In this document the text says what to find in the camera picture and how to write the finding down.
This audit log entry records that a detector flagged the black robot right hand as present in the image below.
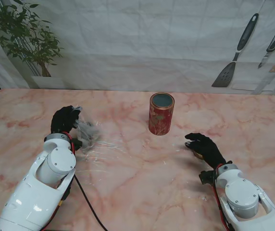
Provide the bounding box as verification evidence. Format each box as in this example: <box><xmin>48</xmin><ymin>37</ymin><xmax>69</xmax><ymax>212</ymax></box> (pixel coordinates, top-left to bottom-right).
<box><xmin>184</xmin><ymin>132</ymin><xmax>227</xmax><ymax>168</ymax></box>

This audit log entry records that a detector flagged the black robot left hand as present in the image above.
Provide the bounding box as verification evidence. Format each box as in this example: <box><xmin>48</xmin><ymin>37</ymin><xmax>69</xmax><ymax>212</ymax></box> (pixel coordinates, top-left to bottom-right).
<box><xmin>50</xmin><ymin>105</ymin><xmax>83</xmax><ymax>134</ymax></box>

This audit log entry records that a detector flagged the gold round canister lid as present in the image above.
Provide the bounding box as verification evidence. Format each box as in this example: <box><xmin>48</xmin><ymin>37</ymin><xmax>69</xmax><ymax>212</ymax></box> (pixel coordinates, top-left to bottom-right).
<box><xmin>192</xmin><ymin>149</ymin><xmax>205</xmax><ymax>160</ymax></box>

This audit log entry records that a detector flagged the clear plastic bag of tea bags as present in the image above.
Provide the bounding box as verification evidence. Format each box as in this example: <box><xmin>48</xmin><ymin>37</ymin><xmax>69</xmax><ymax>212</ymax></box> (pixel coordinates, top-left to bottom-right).
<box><xmin>70</xmin><ymin>105</ymin><xmax>102</xmax><ymax>150</ymax></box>

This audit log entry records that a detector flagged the red floral tea canister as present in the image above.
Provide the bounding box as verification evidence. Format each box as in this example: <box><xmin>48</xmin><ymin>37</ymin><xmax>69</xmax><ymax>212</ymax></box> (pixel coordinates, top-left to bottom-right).
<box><xmin>148</xmin><ymin>92</ymin><xmax>175</xmax><ymax>137</ymax></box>

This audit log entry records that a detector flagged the black slotted spatula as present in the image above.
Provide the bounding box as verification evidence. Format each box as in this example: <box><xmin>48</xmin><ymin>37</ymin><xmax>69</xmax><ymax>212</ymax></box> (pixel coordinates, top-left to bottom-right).
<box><xmin>211</xmin><ymin>13</ymin><xmax>260</xmax><ymax>88</ymax></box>

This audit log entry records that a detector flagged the green leafy plant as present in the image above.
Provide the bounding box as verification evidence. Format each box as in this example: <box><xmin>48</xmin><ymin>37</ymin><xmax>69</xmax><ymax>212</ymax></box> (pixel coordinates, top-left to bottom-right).
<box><xmin>0</xmin><ymin>0</ymin><xmax>65</xmax><ymax>77</ymax></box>

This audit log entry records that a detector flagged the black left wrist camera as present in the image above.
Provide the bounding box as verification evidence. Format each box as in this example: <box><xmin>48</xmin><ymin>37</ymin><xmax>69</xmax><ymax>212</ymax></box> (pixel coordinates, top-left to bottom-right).
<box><xmin>73</xmin><ymin>136</ymin><xmax>85</xmax><ymax>149</ymax></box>

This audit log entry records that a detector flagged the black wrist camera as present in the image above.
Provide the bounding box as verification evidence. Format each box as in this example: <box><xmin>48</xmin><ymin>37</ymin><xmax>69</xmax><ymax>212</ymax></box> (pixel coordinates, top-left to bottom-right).
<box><xmin>198</xmin><ymin>169</ymin><xmax>215</xmax><ymax>185</ymax></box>
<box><xmin>73</xmin><ymin>136</ymin><xmax>85</xmax><ymax>149</ymax></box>

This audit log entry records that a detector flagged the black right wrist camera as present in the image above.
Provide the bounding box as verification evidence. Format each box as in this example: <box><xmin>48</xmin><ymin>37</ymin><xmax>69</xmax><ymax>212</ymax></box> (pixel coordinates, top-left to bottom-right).
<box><xmin>198</xmin><ymin>169</ymin><xmax>215</xmax><ymax>185</ymax></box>

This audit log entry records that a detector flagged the red and black right arm cable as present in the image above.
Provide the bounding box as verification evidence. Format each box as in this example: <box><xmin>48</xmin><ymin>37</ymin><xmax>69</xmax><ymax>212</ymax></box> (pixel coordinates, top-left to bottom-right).
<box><xmin>211</xmin><ymin>165</ymin><xmax>233</xmax><ymax>231</ymax></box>

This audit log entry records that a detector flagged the red and black arm cable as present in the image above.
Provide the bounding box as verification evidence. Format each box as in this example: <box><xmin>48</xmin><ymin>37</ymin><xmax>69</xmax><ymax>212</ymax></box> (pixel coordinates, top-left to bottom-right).
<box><xmin>211</xmin><ymin>165</ymin><xmax>233</xmax><ymax>231</ymax></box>
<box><xmin>64</xmin><ymin>131</ymin><xmax>107</xmax><ymax>231</ymax></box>

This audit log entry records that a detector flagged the red and black left arm cable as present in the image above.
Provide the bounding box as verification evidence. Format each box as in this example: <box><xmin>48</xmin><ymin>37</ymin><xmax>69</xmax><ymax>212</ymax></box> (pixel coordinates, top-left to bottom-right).
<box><xmin>64</xmin><ymin>131</ymin><xmax>107</xmax><ymax>231</ymax></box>

